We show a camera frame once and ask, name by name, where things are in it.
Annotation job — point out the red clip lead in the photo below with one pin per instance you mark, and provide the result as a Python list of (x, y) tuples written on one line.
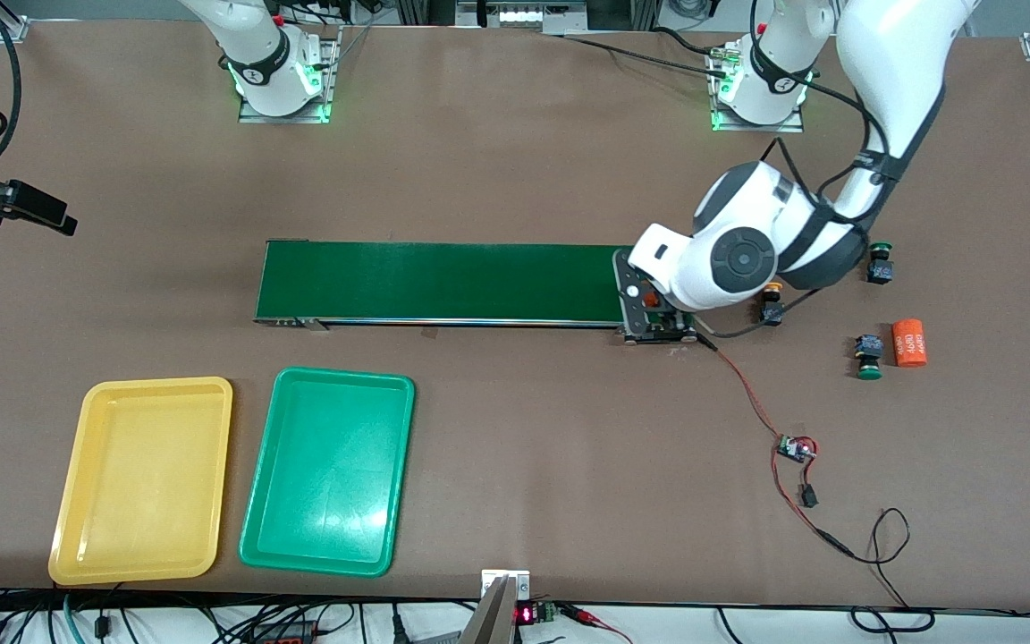
[(591, 617)]

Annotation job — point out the aluminium frame with lamp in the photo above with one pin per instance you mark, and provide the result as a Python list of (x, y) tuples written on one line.
[(524, 16)]

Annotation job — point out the green plastic tray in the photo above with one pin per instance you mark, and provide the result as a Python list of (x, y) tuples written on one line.
[(327, 474)]

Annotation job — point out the green conveyor belt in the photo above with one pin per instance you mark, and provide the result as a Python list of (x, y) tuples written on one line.
[(443, 282)]

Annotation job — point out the yellow push button switch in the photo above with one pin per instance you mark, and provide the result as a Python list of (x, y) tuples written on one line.
[(774, 313)]

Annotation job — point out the yellow plastic tray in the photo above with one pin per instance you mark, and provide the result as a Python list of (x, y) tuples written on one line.
[(144, 483)]

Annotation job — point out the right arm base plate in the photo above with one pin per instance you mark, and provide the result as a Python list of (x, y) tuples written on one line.
[(282, 118)]

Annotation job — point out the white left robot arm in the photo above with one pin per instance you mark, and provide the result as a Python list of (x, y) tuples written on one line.
[(738, 259)]

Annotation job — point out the red digit display module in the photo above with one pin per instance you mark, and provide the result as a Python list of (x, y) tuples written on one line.
[(526, 614)]

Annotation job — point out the metal camera mount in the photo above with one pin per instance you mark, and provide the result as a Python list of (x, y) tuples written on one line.
[(502, 608)]

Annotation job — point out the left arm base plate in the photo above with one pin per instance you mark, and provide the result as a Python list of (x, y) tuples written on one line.
[(756, 127)]

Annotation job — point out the black power strip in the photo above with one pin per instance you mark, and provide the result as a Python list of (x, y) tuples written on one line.
[(287, 633)]

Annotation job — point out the green push button switch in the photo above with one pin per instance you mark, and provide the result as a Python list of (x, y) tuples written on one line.
[(882, 268), (868, 349)]

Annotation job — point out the small circuit board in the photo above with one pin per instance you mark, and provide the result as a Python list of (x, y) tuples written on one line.
[(792, 449)]

